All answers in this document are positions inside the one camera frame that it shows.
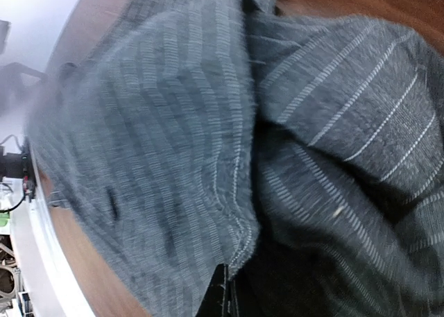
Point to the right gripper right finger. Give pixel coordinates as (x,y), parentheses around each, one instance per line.
(235,299)

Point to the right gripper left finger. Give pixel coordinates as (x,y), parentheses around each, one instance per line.
(217,297)

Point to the black striped shirt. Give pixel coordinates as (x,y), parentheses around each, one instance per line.
(304,153)

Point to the front aluminium rail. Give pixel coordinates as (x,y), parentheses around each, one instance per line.
(47,275)

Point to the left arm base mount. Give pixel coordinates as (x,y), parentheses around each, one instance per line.
(19,166)

